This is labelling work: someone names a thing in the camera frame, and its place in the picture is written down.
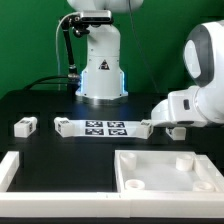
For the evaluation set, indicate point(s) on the white fiducial tag sheet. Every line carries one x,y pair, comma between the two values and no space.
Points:
98,128

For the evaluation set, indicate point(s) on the camera on black mount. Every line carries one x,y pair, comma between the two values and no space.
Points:
80,21

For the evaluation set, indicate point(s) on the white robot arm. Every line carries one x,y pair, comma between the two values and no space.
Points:
103,80

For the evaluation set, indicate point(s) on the white U-shaped fence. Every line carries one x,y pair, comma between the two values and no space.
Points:
127,204

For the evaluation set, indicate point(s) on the white square tabletop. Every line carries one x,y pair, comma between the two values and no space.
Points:
174,171

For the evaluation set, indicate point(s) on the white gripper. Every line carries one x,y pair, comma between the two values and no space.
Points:
178,109

